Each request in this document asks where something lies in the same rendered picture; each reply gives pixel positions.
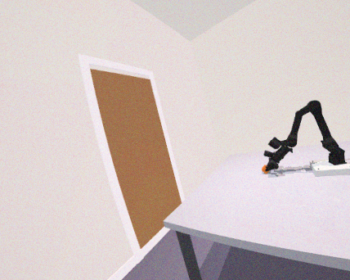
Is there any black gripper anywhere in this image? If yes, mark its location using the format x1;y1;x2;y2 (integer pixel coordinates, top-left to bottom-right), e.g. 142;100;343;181
265;151;284;172

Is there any orange block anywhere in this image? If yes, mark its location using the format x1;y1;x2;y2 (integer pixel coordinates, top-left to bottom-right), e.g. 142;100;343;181
262;165;270;174

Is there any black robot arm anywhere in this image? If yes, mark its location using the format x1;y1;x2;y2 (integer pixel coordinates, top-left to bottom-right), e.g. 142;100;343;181
263;100;347;165

